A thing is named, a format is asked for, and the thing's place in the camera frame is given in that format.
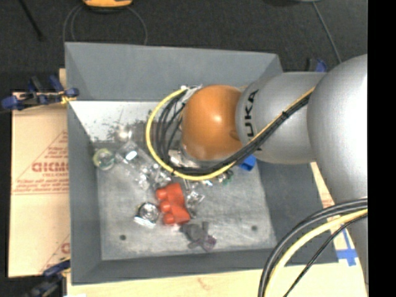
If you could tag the small clear glass piece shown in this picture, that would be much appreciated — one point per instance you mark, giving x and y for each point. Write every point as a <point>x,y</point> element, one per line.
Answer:
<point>195,197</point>

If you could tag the red plastic toy block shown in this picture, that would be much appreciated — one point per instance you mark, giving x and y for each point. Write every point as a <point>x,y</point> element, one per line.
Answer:
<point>172,203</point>

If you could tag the blue block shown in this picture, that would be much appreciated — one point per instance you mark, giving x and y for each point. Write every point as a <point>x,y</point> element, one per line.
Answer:
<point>247,162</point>

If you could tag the grey toy animal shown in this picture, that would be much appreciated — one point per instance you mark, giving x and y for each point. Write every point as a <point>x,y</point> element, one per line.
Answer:
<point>198,231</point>

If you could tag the clear plastic bottle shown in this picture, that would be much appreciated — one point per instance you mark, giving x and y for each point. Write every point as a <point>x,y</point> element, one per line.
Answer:
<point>136,159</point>

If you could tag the greenish clear glass cup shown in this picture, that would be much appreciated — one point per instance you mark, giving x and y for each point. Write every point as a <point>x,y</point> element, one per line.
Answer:
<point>103,159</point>

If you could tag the grey metal bin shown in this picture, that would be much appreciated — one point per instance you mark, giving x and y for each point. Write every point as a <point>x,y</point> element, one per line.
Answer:
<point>130,73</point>

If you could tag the brown cardboard board red print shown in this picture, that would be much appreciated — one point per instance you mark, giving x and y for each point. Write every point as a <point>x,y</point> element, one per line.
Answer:
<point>37,153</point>

